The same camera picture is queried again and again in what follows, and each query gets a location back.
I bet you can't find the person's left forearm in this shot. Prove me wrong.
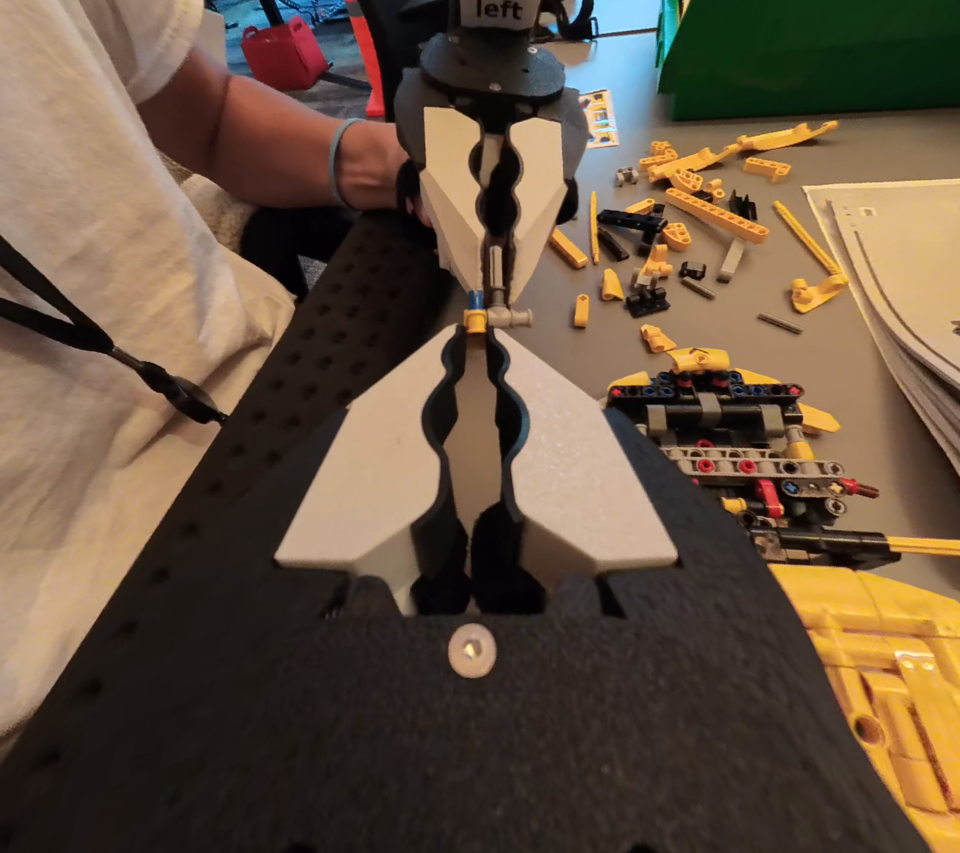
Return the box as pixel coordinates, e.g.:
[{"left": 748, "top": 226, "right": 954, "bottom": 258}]
[{"left": 138, "top": 46, "right": 346, "bottom": 209}]

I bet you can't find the black neck strap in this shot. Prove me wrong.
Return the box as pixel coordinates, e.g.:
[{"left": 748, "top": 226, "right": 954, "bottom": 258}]
[{"left": 0, "top": 234, "right": 115, "bottom": 355}]

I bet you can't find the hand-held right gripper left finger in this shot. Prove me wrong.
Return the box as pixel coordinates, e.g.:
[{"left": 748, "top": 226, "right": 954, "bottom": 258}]
[{"left": 272, "top": 326, "right": 472, "bottom": 616}]

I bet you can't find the green plastic bin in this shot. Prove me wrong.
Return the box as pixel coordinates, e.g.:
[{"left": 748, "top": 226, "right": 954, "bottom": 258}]
[{"left": 656, "top": 0, "right": 960, "bottom": 123}]

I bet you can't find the pile of loose toy bricks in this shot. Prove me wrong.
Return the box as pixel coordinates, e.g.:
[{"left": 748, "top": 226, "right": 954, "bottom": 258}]
[{"left": 547, "top": 120, "right": 852, "bottom": 353}]

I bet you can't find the toy car chassis model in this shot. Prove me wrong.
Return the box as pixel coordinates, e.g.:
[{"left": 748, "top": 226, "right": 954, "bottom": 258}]
[{"left": 603, "top": 346, "right": 960, "bottom": 853}]

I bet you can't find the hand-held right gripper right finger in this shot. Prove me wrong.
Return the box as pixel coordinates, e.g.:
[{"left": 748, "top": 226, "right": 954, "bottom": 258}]
[{"left": 474, "top": 324, "right": 680, "bottom": 616}]

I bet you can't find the thin wristband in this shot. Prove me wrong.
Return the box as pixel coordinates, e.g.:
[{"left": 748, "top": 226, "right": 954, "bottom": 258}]
[{"left": 328, "top": 118, "right": 365, "bottom": 209}]

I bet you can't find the open instruction booklet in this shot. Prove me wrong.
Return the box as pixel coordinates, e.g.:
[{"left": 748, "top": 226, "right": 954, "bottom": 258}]
[{"left": 802, "top": 178, "right": 960, "bottom": 475}]

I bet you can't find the person's left hand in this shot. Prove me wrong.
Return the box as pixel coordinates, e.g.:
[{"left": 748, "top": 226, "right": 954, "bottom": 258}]
[{"left": 337, "top": 121, "right": 436, "bottom": 228}]

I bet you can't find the black looped strap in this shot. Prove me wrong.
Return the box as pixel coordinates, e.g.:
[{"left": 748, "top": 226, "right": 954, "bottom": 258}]
[{"left": 538, "top": 0, "right": 601, "bottom": 42}]

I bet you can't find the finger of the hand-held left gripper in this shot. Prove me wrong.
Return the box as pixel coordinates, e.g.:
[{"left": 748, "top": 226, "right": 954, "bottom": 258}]
[
  {"left": 487, "top": 116, "right": 570, "bottom": 307},
  {"left": 416, "top": 106, "right": 490, "bottom": 292}
]

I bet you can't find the black strap with metal clip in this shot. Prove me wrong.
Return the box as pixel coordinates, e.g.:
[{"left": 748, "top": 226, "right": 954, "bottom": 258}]
[{"left": 112, "top": 343, "right": 230, "bottom": 427}]

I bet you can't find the thin yellow rod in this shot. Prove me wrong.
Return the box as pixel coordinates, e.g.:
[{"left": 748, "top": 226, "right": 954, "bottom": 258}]
[{"left": 772, "top": 200, "right": 845, "bottom": 277}]

